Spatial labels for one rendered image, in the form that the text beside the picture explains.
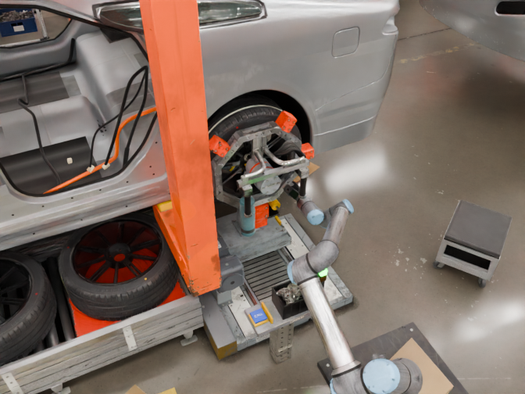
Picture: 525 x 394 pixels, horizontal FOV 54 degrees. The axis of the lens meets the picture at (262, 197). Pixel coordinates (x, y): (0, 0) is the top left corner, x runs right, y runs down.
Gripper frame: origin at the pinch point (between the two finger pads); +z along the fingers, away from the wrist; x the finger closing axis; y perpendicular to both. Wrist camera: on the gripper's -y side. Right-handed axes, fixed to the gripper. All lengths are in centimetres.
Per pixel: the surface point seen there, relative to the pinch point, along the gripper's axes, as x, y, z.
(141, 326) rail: -98, -56, -41
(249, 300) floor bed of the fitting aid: -70, 11, -34
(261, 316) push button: -48, -26, -73
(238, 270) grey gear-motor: -51, -16, -33
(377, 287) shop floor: -16, 74, -57
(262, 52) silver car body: 52, -72, 3
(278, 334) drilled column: -55, -7, -77
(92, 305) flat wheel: -107, -76, -22
